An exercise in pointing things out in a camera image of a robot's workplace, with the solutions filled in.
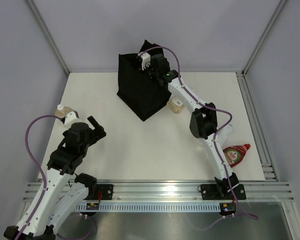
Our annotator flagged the amber soap bottle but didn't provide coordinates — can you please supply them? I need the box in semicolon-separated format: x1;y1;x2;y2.
54;104;74;119
166;96;185;114

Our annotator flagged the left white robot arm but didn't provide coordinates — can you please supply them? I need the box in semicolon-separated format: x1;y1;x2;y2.
3;116;106;240

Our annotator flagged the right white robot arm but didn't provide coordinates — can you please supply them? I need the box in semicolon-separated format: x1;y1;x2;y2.
143;54;240;199

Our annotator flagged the black canvas bag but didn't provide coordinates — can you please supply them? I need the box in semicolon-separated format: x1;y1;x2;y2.
117;48;178;121

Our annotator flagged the white frosted bottle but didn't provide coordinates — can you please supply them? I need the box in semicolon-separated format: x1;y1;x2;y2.
217;124;234;147

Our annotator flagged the red dish soap bottle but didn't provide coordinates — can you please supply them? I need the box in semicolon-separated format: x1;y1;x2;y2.
223;143;251;168

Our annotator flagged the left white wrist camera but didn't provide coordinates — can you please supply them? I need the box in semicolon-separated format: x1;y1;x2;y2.
61;110;81;129

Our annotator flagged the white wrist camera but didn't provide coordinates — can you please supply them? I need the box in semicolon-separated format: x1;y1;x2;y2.
61;110;81;129
137;52;151;71

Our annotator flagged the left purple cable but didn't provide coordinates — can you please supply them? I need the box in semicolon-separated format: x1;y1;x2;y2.
13;114;98;240

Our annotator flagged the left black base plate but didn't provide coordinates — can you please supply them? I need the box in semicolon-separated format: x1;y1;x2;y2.
86;184;114;201

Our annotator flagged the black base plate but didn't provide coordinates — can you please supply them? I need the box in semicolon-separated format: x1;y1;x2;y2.
86;184;114;201
199;183;247;200

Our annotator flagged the white slotted cable duct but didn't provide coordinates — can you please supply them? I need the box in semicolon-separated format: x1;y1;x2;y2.
74;202;221;213

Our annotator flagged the aluminium mounting rail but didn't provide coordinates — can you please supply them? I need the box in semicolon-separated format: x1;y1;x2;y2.
22;181;295;202

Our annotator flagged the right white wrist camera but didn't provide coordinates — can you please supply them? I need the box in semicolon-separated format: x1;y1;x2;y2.
137;52;151;71

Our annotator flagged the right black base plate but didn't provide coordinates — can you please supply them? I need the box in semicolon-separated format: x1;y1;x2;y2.
199;183;247;200

